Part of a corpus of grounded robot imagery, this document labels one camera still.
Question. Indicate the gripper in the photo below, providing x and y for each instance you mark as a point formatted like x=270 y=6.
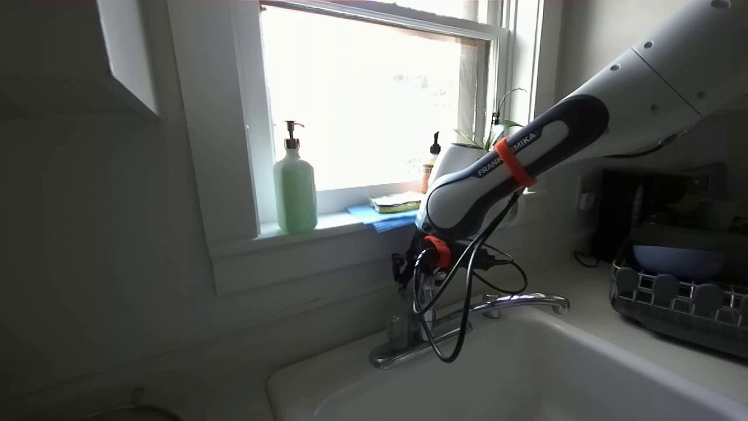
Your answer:
x=416 y=257

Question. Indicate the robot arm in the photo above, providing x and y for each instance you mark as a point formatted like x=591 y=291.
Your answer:
x=643 y=88

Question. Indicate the small brown pump bottle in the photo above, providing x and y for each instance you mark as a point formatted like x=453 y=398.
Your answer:
x=430 y=166

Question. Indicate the green soap pump bottle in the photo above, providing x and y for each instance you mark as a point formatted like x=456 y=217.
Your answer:
x=295 y=193

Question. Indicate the white sink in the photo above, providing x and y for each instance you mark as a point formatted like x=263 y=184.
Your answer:
x=526 y=374

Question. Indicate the yellow sponge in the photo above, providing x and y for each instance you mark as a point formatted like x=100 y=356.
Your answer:
x=397 y=202

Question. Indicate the blue cloth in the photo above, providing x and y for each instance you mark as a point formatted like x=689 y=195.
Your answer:
x=368 y=215

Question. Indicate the white plant pot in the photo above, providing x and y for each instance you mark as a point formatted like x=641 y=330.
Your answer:
x=453 y=161

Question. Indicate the chrome tap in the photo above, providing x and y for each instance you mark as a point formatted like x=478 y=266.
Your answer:
x=514 y=303

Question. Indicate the green plant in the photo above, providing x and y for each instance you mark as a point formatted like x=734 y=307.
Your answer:
x=497 y=130

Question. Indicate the window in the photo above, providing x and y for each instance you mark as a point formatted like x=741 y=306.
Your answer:
x=362 y=105

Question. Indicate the dark coffee maker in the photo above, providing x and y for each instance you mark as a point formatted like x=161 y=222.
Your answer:
x=619 y=210

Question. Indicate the blue bowl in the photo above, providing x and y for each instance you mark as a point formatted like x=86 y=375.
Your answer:
x=678 y=261

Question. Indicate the grey dish rack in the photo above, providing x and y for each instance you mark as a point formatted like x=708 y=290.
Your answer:
x=678 y=304

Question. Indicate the wall socket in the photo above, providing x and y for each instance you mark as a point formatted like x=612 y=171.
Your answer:
x=586 y=196

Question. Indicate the white wall cabinet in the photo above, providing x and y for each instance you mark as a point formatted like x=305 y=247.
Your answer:
x=131 y=52

